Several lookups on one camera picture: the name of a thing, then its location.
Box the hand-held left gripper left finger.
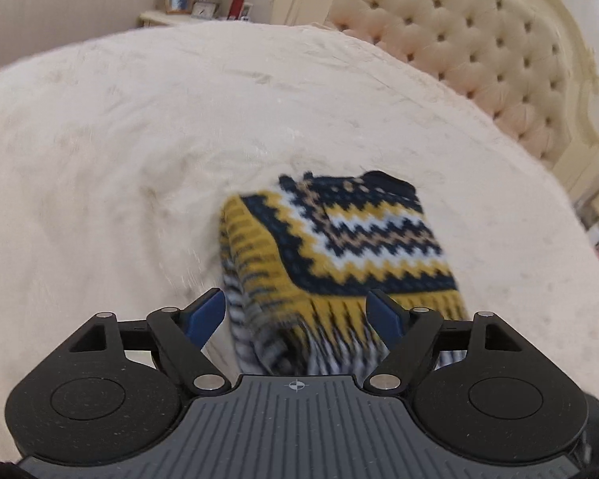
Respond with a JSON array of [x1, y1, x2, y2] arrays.
[[67, 288, 232, 396]]

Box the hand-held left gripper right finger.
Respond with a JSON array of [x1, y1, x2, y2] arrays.
[[363, 288, 521, 396]]

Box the navy yellow patterned knit sweater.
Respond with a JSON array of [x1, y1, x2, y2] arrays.
[[218, 170, 470, 376]]

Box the white fluffy bed blanket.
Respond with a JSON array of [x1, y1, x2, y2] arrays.
[[0, 22, 599, 465]]

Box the cream tufted headboard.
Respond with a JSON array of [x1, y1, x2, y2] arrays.
[[274, 0, 599, 203]]

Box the cream nightstand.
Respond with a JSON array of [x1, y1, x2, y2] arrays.
[[138, 9, 276, 29]]

